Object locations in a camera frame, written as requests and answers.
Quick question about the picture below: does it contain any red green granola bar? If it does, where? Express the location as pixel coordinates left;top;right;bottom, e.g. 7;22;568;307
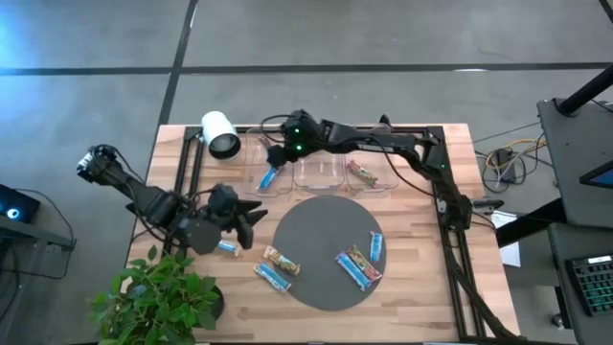
345;159;380;189
345;244;384;283

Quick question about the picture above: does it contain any thin black cable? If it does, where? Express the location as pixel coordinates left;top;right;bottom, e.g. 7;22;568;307
0;187;78;282

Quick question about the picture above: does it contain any clear plastic bin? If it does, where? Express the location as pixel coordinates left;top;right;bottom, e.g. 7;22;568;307
342;124;400;194
292;125;346;192
240;126;295;198

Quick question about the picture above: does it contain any backlit black keyboard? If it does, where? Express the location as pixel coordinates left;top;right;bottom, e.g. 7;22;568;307
564;253;613;318

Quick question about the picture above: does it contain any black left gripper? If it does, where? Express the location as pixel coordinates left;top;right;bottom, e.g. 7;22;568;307
216;198;269;251

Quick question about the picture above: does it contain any dark grey desk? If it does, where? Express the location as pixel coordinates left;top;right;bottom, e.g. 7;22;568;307
548;222;613;345

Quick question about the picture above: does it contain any black pole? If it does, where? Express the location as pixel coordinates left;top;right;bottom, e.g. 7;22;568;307
557;64;613;117

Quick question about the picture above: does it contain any black cable sleeve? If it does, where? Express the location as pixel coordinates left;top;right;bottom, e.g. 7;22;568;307
444;253;521;344

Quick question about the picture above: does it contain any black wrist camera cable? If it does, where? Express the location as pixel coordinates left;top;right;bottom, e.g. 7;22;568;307
260;113;293;148

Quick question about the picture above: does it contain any dark grey shelf edge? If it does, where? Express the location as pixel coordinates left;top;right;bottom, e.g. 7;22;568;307
0;214;78;253

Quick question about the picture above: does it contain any white cylinder lamp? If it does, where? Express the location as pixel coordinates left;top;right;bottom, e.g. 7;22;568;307
200;110;242;161

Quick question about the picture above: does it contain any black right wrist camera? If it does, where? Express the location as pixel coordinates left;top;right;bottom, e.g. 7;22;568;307
265;145;289;170

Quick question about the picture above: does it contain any black power adapter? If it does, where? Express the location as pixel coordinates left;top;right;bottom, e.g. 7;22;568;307
492;148;516;184

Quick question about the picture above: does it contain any black aluminium frame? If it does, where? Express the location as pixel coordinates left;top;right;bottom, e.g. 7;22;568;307
165;125;518;344

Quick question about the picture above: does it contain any yellow cable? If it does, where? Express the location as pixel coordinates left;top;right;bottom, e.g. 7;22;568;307
484;137;543;172

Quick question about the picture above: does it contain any black stand beam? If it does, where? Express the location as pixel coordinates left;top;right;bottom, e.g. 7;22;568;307
495;198;566;248

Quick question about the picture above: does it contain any grey round mat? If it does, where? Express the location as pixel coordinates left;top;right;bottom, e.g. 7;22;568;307
271;195;388;312

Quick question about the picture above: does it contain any brown granola bar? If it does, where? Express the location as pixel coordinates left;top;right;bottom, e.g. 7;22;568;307
262;245;302;277

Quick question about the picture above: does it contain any black tablet screen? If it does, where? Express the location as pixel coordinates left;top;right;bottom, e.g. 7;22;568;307
578;160;613;191

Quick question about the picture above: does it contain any black desk top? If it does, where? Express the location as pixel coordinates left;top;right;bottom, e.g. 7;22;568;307
535;98;613;229

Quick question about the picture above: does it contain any white paper sheet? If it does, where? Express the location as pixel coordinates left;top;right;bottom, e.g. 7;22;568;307
490;210;522;268

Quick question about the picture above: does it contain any black plant pot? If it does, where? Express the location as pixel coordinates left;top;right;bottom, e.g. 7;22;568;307
205;285;226;321

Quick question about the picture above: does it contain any green leafy plant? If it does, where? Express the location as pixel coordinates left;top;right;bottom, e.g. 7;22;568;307
88;244;221;345

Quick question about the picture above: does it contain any black electronic box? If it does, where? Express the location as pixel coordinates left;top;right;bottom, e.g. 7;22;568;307
0;183;42;224

